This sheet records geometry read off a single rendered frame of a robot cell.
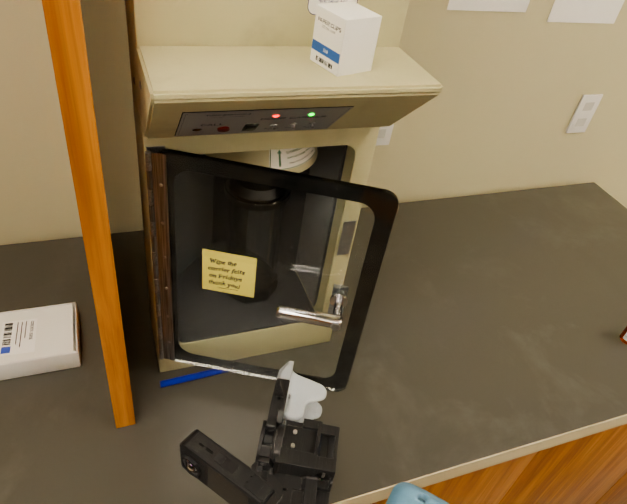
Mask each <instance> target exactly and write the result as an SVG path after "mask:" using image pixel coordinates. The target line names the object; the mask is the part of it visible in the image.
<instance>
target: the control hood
mask: <svg viewBox="0 0 627 504"><path fill-rule="evenodd" d="M310 55H311V47H300V46H139V49H137V60H138V74H139V88H140V102H141V116H142V128H143V132H144V136H145V137H147V138H148V139H153V138H172V137H192V136H174V135H175V132H176V129H177V127H178V124H179V121H180V118H181V115H182V112H205V111H232V110H259V109H287V108H314V107H341V106H354V107H353V108H352V109H350V110H349V111H348V112H347V113H346V114H344V115H343V116H342V117H341V118H339V119H338V120H337V121H336V122H335V123H333V124H332V125H331V126H330V127H328V128H327V129H346V128H366V127H385V126H391V125H392V124H394V123H395V122H397V121H398V120H400V119H402V118H403V117H405V116H406V115H408V114H409V113H411V112H413V111H414V110H416V109H417V108H419V107H420V106H422V105H424V104H425V103H427V102H428V101H430V100H432V99H433V98H435V97H436V96H438V95H439V93H440V92H442V88H443V86H441V84H440V83H439V82H438V81H437V80H436V79H435V78H434V77H432V76H431V75H430V74H429V73H428V72H427V71H426V70H424V69H423V68H422V67H421V66H420V65H419V64H418V63H416V62H415V61H414V60H413V59H412V58H411V57H409V56H408V55H407V54H406V53H405V52H404V51H403V50H401V49H400V48H399V47H376V48H375V53H374V58H373V63H372V68H371V71H367V72H361V73H356V74H350V75H345V76H339V77H337V76H335V75H333V74H332V73H330V72H329V71H327V70H326V69H324V68H323V67H321V66H319V65H318V64H316V63H315V62H313V61H312V60H310ZM327 129H311V130H327Z"/></svg>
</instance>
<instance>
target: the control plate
mask: <svg viewBox="0 0 627 504"><path fill-rule="evenodd" d="M353 107H354V106H341V107H314V108H287V109H259V110H232V111H205V112H182V115H181V118H180V121H179V124H178V127H177V129H176V132H175V135H174V136H194V135H213V134H233V133H252V132H272V131H292V130H311V129H327V128H328V127H330V126H331V125H332V124H333V123H335V122H336V121H337V120H338V119H339V118H341V117H342V116H343V115H344V114H346V113H347V112H348V111H349V110H350V109H352V108H353ZM308 113H316V115H313V116H307V114H308ZM274 114H280V115H281V116H279V117H276V118H275V117H271V116H272V115H274ZM312 122H314V123H316V124H315V125H314V127H313V128H311V126H310V125H308V124H309V123H312ZM293 123H296V124H297V125H296V126H295V128H294V129H292V126H289V125H290V124H293ZM246 124H259V125H258V127H257V128H256V129H255V130H253V131H242V129H243V128H244V126H245V125H246ZM273 124H278V126H276V129H274V130H273V128H272V127H270V125H273ZM223 126H227V127H229V128H230V130H229V131H227V132H218V131H217V128H219V127H223ZM195 128H201V129H202V130H201V131H192V129H195Z"/></svg>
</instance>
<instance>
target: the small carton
mask: <svg viewBox="0 0 627 504"><path fill-rule="evenodd" d="M381 20H382V16H381V15H379V14H377V13H375V12H373V11H371V10H369V9H367V8H365V7H363V6H361V5H359V4H357V3H355V2H353V1H348V2H337V3H325V4H317V9H316V17H315V24H314V32H313V40H312V47H311V55H310V60H312V61H313V62H315V63H316V64H318V65H319V66H321V67H323V68H324V69H326V70H327V71H329V72H330V73H332V74H333V75H335V76H337V77H339V76H345V75H350V74H356V73H361V72H367V71H371V68H372V63H373V58H374V53H375V48H376V44H377V39H378V34H379V29H380V24H381Z"/></svg>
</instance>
